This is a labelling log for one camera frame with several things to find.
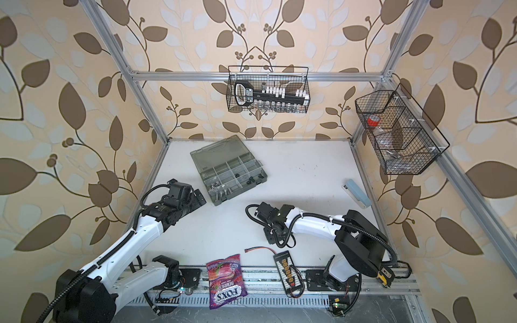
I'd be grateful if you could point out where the light blue sharpening block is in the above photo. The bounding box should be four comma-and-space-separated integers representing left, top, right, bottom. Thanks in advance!
341, 179, 372, 209

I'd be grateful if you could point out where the red item in basket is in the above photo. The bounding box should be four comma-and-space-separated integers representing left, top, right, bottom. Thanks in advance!
366, 114, 380, 129

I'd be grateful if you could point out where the black wire basket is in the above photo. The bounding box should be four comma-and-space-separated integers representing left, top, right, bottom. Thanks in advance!
355, 84, 450, 175
226, 65, 311, 114

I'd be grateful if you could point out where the yellow tape measure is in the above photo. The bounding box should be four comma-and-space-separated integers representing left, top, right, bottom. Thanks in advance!
376, 266, 395, 288

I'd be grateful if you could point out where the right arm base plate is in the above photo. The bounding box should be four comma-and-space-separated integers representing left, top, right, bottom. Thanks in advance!
305, 269, 359, 293

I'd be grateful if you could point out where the socket set with ratchet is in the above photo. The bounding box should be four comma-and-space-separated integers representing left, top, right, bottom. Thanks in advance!
233, 80, 310, 108

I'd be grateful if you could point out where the purple Fox's candy bag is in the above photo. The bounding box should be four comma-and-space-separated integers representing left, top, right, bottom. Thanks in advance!
206, 254, 248, 310

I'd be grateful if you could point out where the black wire basket right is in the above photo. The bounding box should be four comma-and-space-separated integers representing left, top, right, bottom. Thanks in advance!
355, 84, 450, 175

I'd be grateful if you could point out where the black parallel charging board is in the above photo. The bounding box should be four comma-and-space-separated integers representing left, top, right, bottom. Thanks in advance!
273, 251, 305, 299

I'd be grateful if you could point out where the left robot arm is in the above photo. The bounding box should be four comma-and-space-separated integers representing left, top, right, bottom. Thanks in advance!
37, 179, 206, 322

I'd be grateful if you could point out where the grey plastic organizer box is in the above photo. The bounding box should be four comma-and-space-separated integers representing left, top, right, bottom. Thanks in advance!
191, 135, 268, 206

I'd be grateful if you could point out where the black wire basket centre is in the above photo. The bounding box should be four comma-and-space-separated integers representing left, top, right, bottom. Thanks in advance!
226, 65, 311, 114

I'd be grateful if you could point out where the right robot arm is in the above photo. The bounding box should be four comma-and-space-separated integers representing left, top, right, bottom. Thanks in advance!
245, 202, 399, 291

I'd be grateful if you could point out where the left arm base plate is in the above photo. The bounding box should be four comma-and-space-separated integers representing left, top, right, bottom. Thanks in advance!
160, 268, 201, 291

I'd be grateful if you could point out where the red black wire lead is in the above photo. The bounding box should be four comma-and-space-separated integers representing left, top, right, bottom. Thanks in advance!
244, 246, 277, 255

